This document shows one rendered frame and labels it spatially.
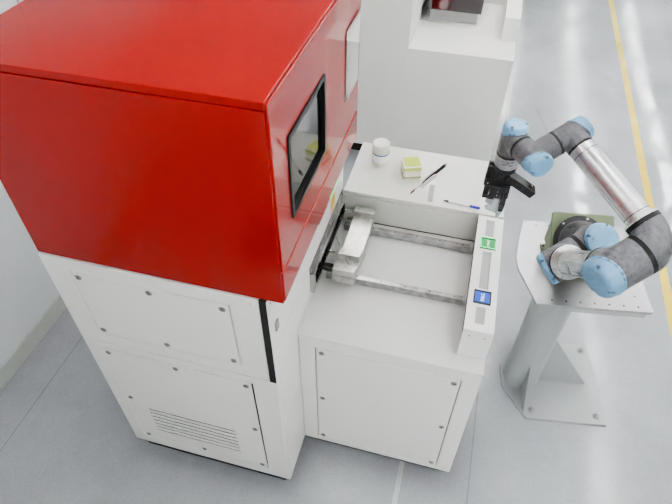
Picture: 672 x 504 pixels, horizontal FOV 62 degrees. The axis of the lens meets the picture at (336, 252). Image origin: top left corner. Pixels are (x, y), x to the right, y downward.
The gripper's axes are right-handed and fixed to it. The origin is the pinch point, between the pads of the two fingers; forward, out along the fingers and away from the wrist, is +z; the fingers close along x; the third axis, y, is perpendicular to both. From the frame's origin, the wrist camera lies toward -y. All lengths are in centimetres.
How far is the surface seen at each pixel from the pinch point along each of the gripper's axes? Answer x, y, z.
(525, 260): -9.8, -15.4, 28.7
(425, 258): -0.7, 21.8, 28.6
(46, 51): 58, 106, -71
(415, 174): -28.7, 32.1, 11.2
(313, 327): 42, 54, 29
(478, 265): 11.6, 3.2, 14.6
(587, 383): -18, -63, 109
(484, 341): 40.0, -1.9, 18.9
